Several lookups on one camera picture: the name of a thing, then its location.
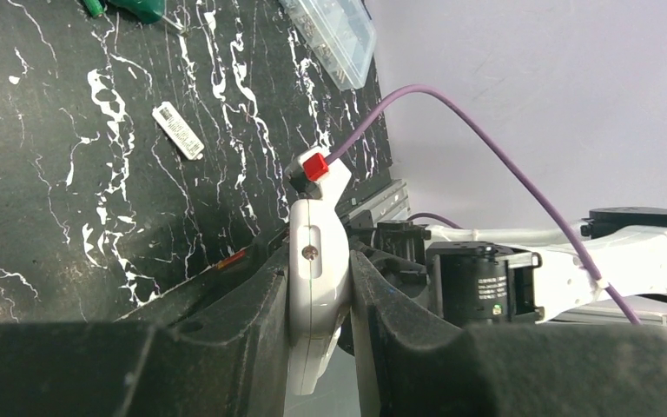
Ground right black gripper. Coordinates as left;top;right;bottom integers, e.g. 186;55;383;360
253;209;667;417

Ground aluminium frame rail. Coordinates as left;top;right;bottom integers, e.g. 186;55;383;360
341;179;411;223

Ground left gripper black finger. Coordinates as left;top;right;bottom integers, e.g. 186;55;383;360
0;248;289;416

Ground clear plastic screw box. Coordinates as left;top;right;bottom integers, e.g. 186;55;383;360
280;0;377;90

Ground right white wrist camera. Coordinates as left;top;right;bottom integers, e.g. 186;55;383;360
284;146;352;208

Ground white battery cover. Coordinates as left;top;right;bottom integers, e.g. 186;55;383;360
151;102;205;161

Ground orange battery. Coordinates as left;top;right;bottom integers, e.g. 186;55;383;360
214;248;247;270

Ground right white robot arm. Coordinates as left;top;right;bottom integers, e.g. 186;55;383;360
275;208;667;416

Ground white remote control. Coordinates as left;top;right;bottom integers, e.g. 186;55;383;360
287;199;351;395

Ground green handled screwdriver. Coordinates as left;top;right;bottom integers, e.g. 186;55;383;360
82;0;188;36

